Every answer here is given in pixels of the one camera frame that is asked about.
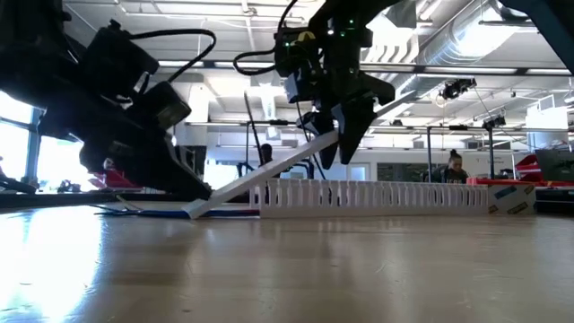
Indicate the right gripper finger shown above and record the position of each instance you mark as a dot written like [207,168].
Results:
[325,134]
[354,130]

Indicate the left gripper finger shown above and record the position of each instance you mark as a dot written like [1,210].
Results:
[179,179]

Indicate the white duct cover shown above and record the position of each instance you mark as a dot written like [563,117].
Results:
[264,172]

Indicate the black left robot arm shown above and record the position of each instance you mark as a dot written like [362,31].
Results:
[40,67]

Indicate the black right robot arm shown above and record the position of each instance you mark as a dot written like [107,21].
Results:
[345,11]

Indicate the black computer monitor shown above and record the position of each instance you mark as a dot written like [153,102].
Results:
[197,159]

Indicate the red storage bins rack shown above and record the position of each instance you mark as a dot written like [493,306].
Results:
[114,179]

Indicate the person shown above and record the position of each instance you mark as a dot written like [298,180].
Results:
[452,170]
[266,154]

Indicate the red storage bin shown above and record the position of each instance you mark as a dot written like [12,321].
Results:
[527,168]

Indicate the dark background screen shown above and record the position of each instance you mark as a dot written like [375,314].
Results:
[556,166]

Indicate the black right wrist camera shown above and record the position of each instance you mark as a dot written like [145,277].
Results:
[297,87]

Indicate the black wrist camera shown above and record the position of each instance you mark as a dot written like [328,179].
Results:
[297,87]
[163,107]

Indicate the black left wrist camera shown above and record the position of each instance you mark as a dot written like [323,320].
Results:
[163,107]

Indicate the black background rig frame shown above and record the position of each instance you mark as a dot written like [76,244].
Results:
[249,148]
[429,157]

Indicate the black ceiling camera rig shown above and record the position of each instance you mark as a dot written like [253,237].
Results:
[457,87]

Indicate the silver ventilation duct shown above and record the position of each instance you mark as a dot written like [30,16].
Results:
[453,49]

